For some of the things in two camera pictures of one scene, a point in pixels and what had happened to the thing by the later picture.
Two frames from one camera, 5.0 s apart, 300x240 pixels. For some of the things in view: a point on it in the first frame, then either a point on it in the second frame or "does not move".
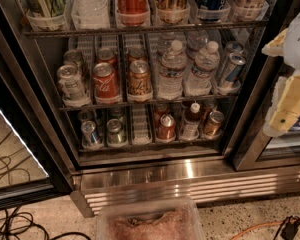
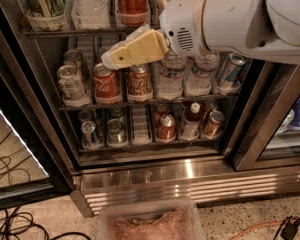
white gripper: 298,45 to 182,22
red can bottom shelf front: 166,127 does not move
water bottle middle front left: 171,78 does not move
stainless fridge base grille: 204,182 does not move
